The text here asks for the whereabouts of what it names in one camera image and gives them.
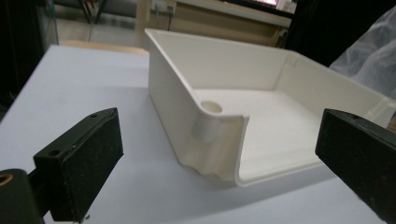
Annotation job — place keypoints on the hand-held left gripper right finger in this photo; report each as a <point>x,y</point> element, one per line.
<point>358,149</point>

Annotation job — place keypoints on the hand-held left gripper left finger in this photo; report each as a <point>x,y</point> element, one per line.
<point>84,161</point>

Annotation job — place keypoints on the white plastic storage tray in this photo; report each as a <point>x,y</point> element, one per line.
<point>218,62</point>

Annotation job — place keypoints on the clear plastic bag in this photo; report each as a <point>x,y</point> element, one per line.
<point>373,56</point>

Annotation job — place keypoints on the light wooden table edge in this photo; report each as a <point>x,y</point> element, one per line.
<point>106,47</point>

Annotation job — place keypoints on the dark metal stand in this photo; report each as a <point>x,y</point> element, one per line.
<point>90,11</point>

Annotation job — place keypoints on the wooden counter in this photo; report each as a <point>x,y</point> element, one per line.
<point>218,26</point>

